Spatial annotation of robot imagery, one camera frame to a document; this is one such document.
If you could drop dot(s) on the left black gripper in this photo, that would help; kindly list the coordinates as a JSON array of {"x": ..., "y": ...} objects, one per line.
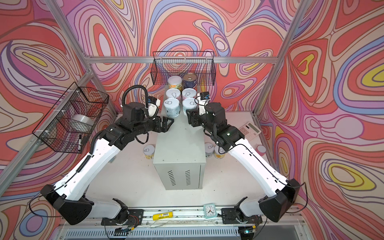
[{"x": 165, "y": 128}]

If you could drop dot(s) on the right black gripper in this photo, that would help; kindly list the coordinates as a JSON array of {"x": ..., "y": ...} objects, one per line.
[{"x": 193, "y": 117}]

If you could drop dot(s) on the pink label pull-tab can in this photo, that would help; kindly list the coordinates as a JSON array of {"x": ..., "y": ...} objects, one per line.
[{"x": 173, "y": 93}]

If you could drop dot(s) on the blue label tin can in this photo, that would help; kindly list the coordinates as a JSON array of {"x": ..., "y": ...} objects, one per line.
[{"x": 190, "y": 81}]

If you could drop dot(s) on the green orange peach can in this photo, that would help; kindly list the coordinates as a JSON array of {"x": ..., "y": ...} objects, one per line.
[{"x": 175, "y": 82}]

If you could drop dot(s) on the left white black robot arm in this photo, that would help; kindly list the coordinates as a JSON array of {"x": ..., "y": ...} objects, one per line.
[{"x": 68, "y": 196}]

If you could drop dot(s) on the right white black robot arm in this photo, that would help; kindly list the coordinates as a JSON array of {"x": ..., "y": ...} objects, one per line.
[{"x": 280, "y": 192}]

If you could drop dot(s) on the pull-tab can beside cabinet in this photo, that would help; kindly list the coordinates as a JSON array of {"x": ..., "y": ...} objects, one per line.
[{"x": 209, "y": 150}]

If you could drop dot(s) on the grey metal cabinet box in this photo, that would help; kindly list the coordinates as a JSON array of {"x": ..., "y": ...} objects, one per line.
[{"x": 180, "y": 158}]

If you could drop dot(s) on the pink calculator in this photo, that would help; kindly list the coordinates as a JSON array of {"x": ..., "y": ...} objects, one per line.
[{"x": 250, "y": 131}]

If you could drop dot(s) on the white tape roll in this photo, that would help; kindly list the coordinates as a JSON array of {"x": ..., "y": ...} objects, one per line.
[{"x": 83, "y": 119}]

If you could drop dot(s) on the black marker pen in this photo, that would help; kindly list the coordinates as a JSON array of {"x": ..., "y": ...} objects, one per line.
[{"x": 80, "y": 144}]

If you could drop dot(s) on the yellow label tag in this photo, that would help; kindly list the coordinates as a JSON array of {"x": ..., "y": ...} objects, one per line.
[{"x": 162, "y": 216}]

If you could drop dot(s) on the small green alarm clock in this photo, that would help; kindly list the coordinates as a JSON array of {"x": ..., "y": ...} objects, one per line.
[{"x": 210, "y": 211}]

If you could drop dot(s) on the black wire basket back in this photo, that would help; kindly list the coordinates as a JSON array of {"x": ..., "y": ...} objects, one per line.
[{"x": 179, "y": 63}]

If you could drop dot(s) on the black wire basket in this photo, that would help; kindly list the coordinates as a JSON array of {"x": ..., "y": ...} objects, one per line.
[
  {"x": 179, "y": 63},
  {"x": 61, "y": 133}
]

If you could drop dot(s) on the black wire basket left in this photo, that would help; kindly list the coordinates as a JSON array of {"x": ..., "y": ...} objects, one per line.
[{"x": 61, "y": 133}]

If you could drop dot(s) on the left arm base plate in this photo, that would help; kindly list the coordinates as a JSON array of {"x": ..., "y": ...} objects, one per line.
[{"x": 130, "y": 218}]

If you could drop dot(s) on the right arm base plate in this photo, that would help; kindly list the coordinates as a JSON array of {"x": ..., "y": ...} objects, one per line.
[{"x": 234, "y": 216}]

